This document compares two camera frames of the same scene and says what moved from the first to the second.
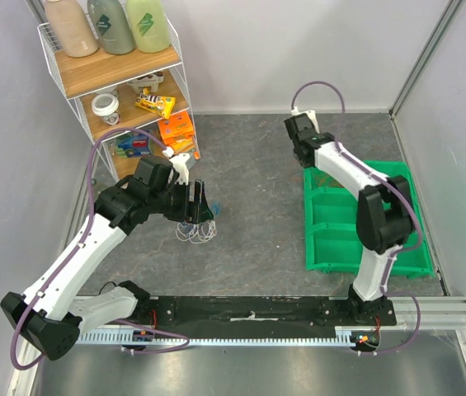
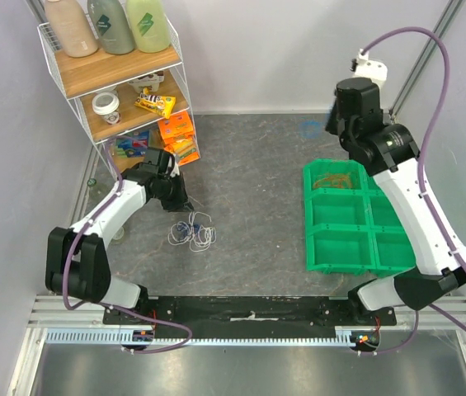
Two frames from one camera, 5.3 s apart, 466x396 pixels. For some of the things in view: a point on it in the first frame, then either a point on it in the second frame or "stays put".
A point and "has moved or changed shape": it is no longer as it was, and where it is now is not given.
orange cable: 326,181 stays put
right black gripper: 295,126 -> 336,122
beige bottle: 72,25 stays put
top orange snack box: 176,124 stays put
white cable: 196,233 has moved or changed shape
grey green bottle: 113,29 stays put
